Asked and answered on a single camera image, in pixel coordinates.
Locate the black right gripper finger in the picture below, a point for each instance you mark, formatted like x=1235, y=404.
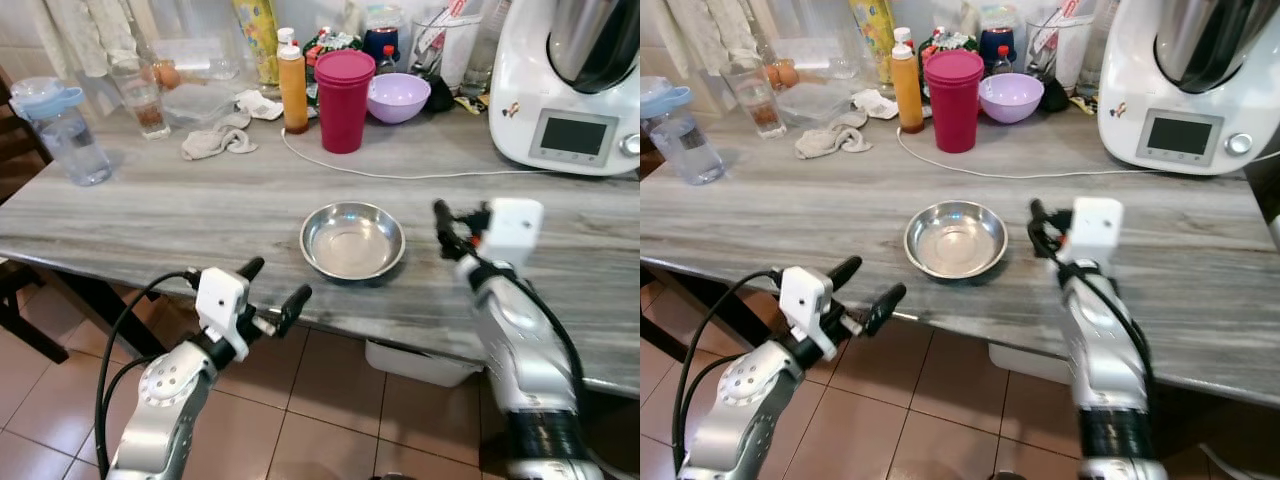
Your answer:
x=472, y=214
x=1037, y=220
x=443, y=220
x=1060, y=215

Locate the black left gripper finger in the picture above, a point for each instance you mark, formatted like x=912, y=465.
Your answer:
x=294, y=306
x=251, y=268
x=888, y=305
x=846, y=271

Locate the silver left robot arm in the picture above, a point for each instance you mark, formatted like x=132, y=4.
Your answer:
x=745, y=405
x=165, y=405

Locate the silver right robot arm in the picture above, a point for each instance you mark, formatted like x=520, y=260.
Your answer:
x=522, y=365
x=1105, y=370

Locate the stainless steel bowl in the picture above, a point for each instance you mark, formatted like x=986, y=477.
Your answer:
x=955, y=240
x=353, y=241

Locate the white plastic bin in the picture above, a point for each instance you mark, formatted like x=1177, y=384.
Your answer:
x=420, y=364
x=1030, y=364

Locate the white kitchen food processor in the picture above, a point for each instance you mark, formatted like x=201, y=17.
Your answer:
x=1135, y=100
x=525, y=100

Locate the lilac plastic bowl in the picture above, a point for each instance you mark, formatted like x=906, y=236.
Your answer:
x=1010, y=97
x=398, y=97

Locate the crumpled grey cloth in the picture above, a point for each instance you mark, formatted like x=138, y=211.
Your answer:
x=828, y=140
x=213, y=142

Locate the magenta plastic tumbler with lid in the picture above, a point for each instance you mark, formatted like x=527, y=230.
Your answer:
x=343, y=102
x=953, y=102

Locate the small bottle with red cap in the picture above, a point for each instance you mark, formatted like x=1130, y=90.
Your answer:
x=1002, y=62
x=386, y=62

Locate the small white cloth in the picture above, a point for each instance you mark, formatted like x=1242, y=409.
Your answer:
x=262, y=105
x=876, y=103

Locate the clear measuring jug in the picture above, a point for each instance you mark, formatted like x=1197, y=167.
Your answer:
x=1060, y=50
x=445, y=50

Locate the orange bottle with white cap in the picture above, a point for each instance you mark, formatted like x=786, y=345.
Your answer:
x=906, y=92
x=293, y=92

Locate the clear plastic container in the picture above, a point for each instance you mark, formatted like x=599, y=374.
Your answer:
x=205, y=85
x=815, y=88

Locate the dark blue jar clear lid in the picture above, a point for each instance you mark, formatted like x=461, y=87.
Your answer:
x=381, y=35
x=997, y=38

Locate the clear drinking glass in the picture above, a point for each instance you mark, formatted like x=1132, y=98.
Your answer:
x=142, y=100
x=760, y=98

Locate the green red printed packet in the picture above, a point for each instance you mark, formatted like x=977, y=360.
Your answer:
x=948, y=40
x=332, y=42

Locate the clear water bottle blue lid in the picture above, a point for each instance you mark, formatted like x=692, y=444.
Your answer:
x=690, y=140
x=68, y=140

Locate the brown egg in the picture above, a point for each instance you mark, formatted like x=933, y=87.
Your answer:
x=787, y=73
x=167, y=74

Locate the dark wooden chair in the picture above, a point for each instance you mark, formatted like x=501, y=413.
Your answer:
x=20, y=300

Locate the yellow printed package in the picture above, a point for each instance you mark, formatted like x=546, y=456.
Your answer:
x=875, y=28
x=258, y=35

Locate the hanging beige towels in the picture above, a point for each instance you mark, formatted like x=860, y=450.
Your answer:
x=712, y=30
x=90, y=30

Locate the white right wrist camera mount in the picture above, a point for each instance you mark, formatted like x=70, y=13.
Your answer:
x=512, y=228
x=1092, y=228

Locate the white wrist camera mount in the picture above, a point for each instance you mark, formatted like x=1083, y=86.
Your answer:
x=221, y=298
x=1092, y=228
x=512, y=228
x=805, y=297

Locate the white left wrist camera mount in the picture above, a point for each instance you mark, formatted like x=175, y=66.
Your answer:
x=221, y=298
x=805, y=297

